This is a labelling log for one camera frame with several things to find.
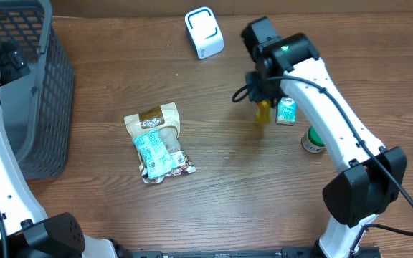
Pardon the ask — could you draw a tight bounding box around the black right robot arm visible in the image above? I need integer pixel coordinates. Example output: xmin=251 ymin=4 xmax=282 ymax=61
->
xmin=232 ymin=17 xmax=407 ymax=257

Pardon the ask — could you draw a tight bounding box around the small Kleenex tissue pack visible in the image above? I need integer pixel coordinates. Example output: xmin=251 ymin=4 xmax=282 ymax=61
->
xmin=276 ymin=97 xmax=297 ymax=125

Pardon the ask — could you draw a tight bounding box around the grey plastic mesh basket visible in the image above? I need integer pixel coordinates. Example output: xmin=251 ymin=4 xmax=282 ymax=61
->
xmin=0 ymin=0 xmax=75 ymax=180

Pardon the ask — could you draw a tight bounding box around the clear brown snack bag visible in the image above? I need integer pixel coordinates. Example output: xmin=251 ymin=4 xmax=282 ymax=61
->
xmin=124 ymin=102 xmax=182 ymax=170

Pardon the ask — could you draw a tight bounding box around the white red snack packet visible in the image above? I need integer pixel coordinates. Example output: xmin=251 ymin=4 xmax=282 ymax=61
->
xmin=141 ymin=150 xmax=196 ymax=184

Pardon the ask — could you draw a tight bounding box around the yellow oil bottle silver cap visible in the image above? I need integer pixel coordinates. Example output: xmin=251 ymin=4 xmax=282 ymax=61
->
xmin=254 ymin=100 xmax=272 ymax=124

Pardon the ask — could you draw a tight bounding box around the green lid white jar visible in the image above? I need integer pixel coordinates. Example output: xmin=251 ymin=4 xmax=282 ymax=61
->
xmin=301 ymin=127 xmax=326 ymax=153

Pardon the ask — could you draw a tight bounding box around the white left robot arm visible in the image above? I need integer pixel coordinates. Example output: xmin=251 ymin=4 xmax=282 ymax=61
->
xmin=0 ymin=71 xmax=117 ymax=257

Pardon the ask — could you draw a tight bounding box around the white barcode scanner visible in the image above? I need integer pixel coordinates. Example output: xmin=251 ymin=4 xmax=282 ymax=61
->
xmin=184 ymin=6 xmax=224 ymax=59

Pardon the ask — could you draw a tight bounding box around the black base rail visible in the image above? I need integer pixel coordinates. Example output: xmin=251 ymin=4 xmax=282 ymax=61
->
xmin=127 ymin=245 xmax=382 ymax=258

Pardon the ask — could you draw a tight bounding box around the teal large tissue pack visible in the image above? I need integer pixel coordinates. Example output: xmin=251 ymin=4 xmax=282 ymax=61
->
xmin=133 ymin=130 xmax=176 ymax=179

